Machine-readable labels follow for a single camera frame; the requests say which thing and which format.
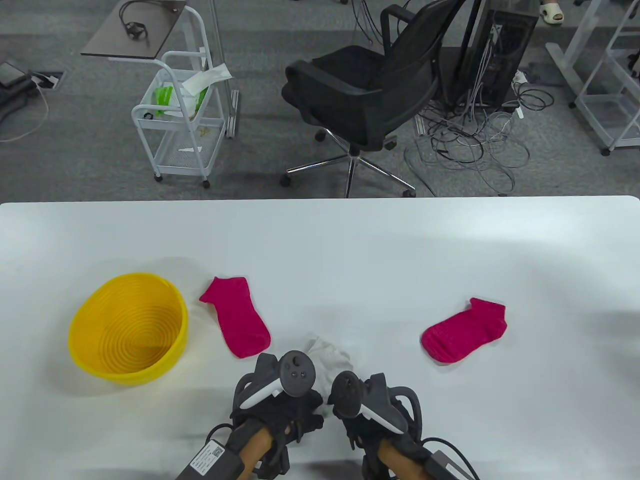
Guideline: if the person's right hand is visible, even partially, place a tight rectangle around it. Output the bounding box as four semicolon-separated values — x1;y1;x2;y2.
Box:
341;416;432;464

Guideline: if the person's left hand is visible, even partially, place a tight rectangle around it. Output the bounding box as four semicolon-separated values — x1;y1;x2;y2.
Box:
239;391;326;444

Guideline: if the white sock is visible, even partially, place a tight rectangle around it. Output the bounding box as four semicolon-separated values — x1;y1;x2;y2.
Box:
306;336;355;381
302;334;355;417

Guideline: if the pink sock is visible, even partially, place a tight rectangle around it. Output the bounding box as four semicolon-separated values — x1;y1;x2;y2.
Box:
421;297;508;364
199;276;272;359

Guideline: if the person's left forearm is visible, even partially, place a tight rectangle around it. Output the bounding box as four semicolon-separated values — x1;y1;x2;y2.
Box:
235;420;276;480

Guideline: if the person's right forearm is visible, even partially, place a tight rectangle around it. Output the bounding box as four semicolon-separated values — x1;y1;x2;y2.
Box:
377;440;426;480

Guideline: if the grey white right hand controller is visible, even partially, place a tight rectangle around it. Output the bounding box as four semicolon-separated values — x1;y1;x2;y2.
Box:
327;370;426;441

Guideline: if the grey white hand controller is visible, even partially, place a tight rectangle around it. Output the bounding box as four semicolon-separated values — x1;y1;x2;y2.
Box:
231;350;317;421
327;370;426;441

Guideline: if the grey white left hand controller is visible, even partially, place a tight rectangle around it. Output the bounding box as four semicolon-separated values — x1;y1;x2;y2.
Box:
231;350;317;421

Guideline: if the yellow ribbed basket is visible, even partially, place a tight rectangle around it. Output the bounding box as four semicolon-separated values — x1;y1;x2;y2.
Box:
68;272;190;386

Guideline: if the black office chair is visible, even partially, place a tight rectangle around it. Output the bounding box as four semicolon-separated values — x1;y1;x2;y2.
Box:
280;0;468;198

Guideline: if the green packet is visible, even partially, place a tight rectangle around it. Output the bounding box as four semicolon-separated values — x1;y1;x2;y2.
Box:
152;86;176;117

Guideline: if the white paper sheet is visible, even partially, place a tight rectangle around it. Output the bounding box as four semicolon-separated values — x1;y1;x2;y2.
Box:
181;64;233;96

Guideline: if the white metal rack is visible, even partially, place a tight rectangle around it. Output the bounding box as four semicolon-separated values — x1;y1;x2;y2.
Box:
574;0;640;157

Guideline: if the brown top side table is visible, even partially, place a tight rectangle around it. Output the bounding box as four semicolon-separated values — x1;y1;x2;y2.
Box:
80;0;241;139

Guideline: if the floor outlet box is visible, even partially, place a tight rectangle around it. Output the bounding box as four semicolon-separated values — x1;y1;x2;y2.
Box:
31;71;65;91

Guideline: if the black computer tower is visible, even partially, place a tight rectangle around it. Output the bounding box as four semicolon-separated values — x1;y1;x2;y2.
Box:
457;0;541;108

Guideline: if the black equipment pile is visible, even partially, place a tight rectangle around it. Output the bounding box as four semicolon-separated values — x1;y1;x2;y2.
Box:
0;60;40;126

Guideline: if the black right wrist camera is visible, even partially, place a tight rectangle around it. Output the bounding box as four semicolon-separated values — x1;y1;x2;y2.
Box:
425;450;473;480

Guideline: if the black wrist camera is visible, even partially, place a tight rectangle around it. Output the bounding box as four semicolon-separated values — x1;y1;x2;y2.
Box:
425;450;473;480
175;440;246;480

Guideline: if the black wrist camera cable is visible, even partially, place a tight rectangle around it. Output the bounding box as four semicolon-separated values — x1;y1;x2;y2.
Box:
422;437;481;480

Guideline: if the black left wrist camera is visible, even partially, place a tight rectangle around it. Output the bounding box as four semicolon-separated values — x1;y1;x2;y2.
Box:
175;440;246;480

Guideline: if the white wire rolling cart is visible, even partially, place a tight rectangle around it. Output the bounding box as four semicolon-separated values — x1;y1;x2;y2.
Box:
131;5;227;189

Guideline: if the tangle of floor cables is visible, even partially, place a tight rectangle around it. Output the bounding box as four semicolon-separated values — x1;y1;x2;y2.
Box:
404;70;556;197

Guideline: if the white floor cable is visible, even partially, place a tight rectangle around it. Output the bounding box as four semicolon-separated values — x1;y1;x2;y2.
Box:
0;85;50;143

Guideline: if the black coiled cable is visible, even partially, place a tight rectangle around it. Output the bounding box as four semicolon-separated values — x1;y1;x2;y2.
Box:
119;0;151;41

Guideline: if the white desk leg frame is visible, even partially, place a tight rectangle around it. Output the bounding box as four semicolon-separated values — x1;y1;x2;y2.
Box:
545;0;617;109

